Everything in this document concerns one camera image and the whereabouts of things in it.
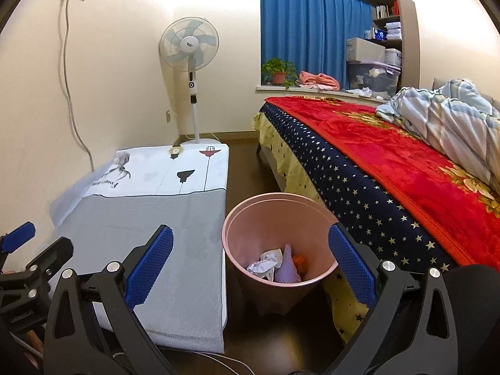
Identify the blue curtain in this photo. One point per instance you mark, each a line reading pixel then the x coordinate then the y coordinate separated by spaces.
pixel 312 27

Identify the row of books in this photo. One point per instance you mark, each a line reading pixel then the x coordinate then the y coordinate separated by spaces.
pixel 386 10

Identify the person's left hand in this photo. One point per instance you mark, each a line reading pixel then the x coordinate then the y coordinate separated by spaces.
pixel 34 343

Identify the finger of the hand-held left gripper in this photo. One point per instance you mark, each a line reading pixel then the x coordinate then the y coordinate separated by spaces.
pixel 17 236
pixel 56 252

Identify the pink plastic bin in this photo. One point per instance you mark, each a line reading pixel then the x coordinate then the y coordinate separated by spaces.
pixel 250 226

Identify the wooden bookshelf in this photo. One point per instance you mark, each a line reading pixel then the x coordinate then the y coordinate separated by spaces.
pixel 390 19

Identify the white lidded container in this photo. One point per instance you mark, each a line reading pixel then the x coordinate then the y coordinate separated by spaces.
pixel 393 58

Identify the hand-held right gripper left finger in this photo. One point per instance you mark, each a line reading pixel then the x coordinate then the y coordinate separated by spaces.
pixel 150 265

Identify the purple foam net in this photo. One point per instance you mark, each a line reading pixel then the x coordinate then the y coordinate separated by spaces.
pixel 287 269

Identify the blue striped duvet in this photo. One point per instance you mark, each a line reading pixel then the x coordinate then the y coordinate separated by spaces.
pixel 449 121

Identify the potted green plant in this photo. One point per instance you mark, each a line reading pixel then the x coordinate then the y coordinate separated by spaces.
pixel 278 78

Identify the pink folded cloth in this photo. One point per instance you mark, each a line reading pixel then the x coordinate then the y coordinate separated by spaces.
pixel 318 81

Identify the white windowsill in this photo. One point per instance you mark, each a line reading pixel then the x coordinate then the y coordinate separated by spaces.
pixel 269 90

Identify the blue white packet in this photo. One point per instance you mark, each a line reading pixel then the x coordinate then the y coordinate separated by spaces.
pixel 379 34

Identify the orange plastic bag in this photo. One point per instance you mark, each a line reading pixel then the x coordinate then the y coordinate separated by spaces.
pixel 300 263

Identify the yellow star bed skirt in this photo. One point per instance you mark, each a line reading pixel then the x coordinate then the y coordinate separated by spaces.
pixel 289 168

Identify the clear storage box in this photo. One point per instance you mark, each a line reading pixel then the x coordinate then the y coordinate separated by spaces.
pixel 373 80

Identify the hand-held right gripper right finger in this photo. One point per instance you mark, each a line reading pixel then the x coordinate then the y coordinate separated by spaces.
pixel 349 263

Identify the grey box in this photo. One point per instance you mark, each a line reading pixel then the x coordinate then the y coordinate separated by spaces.
pixel 365 50

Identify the white paper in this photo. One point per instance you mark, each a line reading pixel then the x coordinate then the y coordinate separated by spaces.
pixel 263 267

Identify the white standing fan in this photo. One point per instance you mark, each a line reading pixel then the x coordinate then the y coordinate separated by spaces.
pixel 189 41

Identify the stack of folded white cloths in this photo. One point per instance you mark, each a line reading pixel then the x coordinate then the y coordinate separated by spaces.
pixel 392 30

